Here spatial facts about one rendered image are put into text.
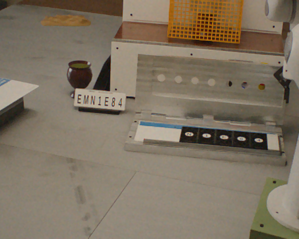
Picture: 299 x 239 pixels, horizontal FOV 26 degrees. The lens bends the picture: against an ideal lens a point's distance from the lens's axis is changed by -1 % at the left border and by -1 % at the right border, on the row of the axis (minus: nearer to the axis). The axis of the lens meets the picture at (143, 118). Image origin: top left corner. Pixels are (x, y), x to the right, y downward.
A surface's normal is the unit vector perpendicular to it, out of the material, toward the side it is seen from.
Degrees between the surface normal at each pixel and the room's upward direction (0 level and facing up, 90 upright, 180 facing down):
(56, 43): 0
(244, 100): 83
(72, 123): 0
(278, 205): 4
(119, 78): 90
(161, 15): 90
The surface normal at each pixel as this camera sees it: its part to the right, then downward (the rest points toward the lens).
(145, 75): -0.12, 0.29
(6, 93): 0.04, -0.91
